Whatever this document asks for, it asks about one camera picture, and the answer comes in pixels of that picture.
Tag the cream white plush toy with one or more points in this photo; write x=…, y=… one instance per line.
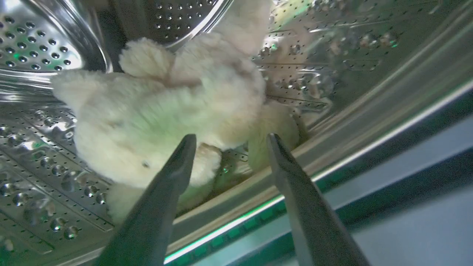
x=162, y=114

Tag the stainless steel washing machine drum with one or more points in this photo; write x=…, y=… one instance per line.
x=332, y=55

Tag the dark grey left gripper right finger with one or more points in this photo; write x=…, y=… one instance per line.
x=314, y=221

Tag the grey washing machine door gasket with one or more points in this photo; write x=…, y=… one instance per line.
x=388, y=192

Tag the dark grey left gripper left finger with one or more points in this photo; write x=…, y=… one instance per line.
x=151, y=218

